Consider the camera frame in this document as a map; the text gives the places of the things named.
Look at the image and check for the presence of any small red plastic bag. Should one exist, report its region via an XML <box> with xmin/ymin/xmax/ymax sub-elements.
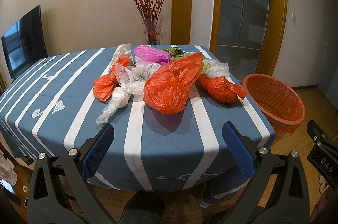
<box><xmin>93</xmin><ymin>57</ymin><xmax>129</xmax><ymax>102</ymax></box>

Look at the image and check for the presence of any knotted red plastic bag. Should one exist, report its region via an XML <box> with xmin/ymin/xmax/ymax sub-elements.
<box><xmin>197</xmin><ymin>74</ymin><xmax>246</xmax><ymax>104</ymax></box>

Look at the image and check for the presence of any clear knotted plastic bag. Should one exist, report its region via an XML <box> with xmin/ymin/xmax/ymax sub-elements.
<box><xmin>96</xmin><ymin>64</ymin><xmax>146</xmax><ymax>124</ymax></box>

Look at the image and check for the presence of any large red plastic bag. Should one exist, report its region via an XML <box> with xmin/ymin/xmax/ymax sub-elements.
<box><xmin>143</xmin><ymin>52</ymin><xmax>203</xmax><ymax>115</ymax></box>

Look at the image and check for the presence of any pink plastic bag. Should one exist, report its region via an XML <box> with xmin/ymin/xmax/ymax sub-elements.
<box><xmin>134</xmin><ymin>45</ymin><xmax>172</xmax><ymax>65</ymax></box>

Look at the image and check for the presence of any clear bubble wrap bundle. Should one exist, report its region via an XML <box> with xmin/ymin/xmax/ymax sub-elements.
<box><xmin>203</xmin><ymin>59</ymin><xmax>230</xmax><ymax>79</ymax></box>

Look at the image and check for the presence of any orange plastic trash basket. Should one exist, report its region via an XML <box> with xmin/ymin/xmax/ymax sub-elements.
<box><xmin>242</xmin><ymin>73</ymin><xmax>305</xmax><ymax>140</ymax></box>

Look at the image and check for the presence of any blue white striped tablecloth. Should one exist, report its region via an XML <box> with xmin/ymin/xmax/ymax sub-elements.
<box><xmin>1</xmin><ymin>48</ymin><xmax>275</xmax><ymax>191</ymax></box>

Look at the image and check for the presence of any wooden framed glass door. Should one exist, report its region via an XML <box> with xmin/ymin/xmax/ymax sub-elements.
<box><xmin>210</xmin><ymin>0</ymin><xmax>288</xmax><ymax>81</ymax></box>

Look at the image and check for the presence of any black flat television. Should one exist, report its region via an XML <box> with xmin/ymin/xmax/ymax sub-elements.
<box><xmin>1</xmin><ymin>5</ymin><xmax>48</xmax><ymax>79</ymax></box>

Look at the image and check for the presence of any green leafy vegetable scrap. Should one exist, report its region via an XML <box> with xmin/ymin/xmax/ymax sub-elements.
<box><xmin>163</xmin><ymin>48</ymin><xmax>192</xmax><ymax>60</ymax></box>

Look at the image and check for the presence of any glass floor vase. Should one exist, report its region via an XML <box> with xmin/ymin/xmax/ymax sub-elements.
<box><xmin>143</xmin><ymin>18</ymin><xmax>163</xmax><ymax>45</ymax></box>

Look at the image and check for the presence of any wooden wall pillar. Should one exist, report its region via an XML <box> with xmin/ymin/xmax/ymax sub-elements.
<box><xmin>171</xmin><ymin>0</ymin><xmax>192</xmax><ymax>45</ymax></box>

